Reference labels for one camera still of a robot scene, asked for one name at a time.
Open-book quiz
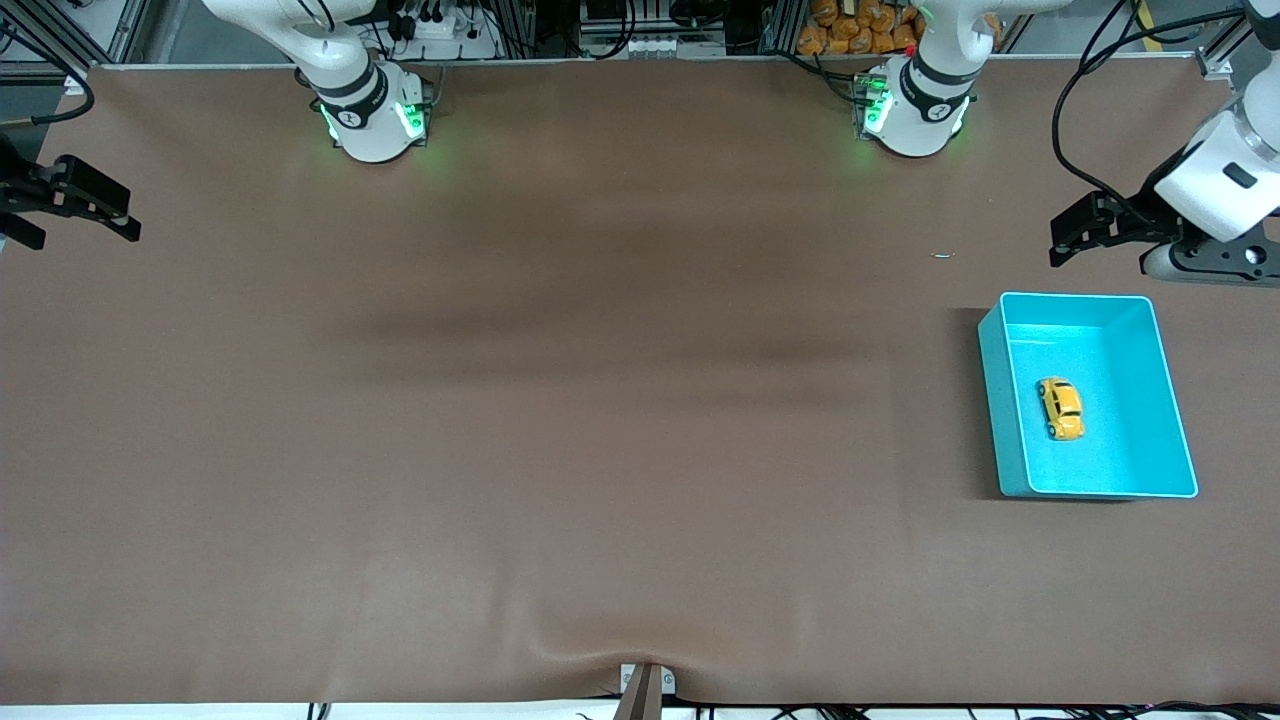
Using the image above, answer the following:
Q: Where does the teal plastic bin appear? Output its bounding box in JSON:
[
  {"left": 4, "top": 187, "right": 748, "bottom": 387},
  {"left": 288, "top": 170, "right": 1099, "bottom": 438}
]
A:
[{"left": 978, "top": 292, "right": 1199, "bottom": 500}]

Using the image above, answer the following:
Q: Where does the brown table mat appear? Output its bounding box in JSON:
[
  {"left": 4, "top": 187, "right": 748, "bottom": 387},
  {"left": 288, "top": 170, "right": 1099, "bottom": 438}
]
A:
[{"left": 0, "top": 60, "right": 1280, "bottom": 706}]

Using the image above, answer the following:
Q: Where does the yellow beetle toy car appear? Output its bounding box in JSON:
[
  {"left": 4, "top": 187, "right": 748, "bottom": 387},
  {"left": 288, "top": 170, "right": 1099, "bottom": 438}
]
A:
[{"left": 1036, "top": 376, "right": 1086, "bottom": 442}]

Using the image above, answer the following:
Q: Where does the white power strip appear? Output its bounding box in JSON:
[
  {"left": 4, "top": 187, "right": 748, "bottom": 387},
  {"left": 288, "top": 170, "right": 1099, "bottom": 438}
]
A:
[
  {"left": 398, "top": 10, "right": 501, "bottom": 61},
  {"left": 618, "top": 35, "right": 703, "bottom": 59}
]

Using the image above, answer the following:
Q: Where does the orange packaged items pile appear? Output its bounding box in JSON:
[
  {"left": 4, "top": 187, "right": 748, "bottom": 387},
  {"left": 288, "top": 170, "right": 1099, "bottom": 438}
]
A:
[{"left": 797, "top": 0, "right": 926, "bottom": 56}]

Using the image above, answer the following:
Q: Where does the aluminium frame profile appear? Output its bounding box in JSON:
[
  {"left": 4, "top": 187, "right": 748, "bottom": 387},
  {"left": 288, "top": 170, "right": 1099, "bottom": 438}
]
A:
[
  {"left": 1195, "top": 15, "right": 1280, "bottom": 81},
  {"left": 0, "top": 0, "right": 153, "bottom": 86}
]

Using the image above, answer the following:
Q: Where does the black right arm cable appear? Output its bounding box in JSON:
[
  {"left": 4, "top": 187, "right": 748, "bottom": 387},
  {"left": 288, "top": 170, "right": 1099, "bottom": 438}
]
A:
[{"left": 0, "top": 25, "right": 97, "bottom": 127}]

